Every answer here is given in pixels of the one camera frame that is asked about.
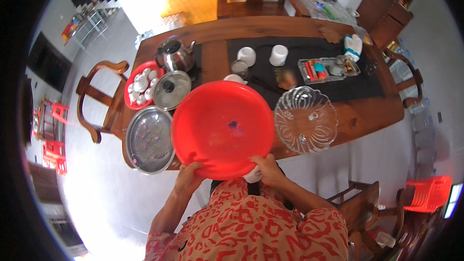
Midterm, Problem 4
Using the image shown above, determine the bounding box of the person's left hand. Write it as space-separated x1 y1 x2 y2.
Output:
175 162 206 195

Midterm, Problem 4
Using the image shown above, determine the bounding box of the person's right hand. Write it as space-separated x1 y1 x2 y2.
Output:
249 154 287 188

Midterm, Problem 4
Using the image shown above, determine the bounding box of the small white cup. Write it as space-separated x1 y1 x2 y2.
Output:
243 165 263 184

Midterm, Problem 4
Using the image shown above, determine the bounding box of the large red plastic basin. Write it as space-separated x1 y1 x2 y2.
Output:
171 80 275 181

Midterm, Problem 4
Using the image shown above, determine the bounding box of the clear glass footed bowl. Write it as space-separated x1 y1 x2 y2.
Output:
274 86 338 155

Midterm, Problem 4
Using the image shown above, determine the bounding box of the person's body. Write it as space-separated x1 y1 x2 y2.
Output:
144 167 349 261

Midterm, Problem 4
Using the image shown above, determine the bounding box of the brown round object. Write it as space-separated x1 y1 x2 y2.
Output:
276 67 298 90

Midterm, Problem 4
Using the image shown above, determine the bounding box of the small glass jar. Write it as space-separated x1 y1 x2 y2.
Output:
231 60 249 80

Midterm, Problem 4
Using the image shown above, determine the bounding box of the white mug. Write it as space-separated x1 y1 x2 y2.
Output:
237 47 257 67

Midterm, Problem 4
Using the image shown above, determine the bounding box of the white plastic cup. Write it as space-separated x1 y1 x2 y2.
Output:
269 44 289 67

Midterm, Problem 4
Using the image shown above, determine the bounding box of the wooden dining table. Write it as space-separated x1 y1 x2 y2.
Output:
121 16 405 171

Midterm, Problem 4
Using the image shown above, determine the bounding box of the clear glass rectangular tray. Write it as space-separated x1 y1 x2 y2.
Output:
298 57 361 85

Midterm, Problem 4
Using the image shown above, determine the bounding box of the wooden side table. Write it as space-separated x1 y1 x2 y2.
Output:
326 181 380 236

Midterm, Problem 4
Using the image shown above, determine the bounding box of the round steel tray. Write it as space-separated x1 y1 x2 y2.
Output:
125 106 176 175

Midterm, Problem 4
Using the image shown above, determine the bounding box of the steel pot lid black knob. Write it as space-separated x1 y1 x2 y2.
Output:
154 70 192 111

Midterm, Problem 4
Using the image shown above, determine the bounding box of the black table mat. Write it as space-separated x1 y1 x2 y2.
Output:
188 36 385 111

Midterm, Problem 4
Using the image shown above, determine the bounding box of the small jar with lid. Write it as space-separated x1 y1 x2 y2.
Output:
331 55 347 77

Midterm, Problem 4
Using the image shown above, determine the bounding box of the steel electric kettle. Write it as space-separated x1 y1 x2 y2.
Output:
155 36 197 73

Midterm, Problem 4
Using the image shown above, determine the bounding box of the red tray of white teacups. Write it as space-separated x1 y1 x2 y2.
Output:
124 61 166 111

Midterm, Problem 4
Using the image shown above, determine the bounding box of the white tissue packet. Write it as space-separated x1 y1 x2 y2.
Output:
343 34 363 62

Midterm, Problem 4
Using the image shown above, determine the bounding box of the wooden armchair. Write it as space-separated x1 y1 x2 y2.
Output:
75 60 130 144
383 49 425 109

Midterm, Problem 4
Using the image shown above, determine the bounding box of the side table with bottles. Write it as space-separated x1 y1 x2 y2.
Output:
281 0 359 26

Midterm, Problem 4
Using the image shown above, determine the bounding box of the red plastic chair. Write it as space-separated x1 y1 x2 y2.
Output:
403 175 453 214

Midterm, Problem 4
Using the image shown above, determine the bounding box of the wooden cabinet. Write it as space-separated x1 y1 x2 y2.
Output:
357 0 434 51

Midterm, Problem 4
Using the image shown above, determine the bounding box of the stack of red plastic stools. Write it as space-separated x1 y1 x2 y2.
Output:
33 98 70 176

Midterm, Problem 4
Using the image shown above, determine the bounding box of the white metal rack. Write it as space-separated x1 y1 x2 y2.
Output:
61 0 120 51

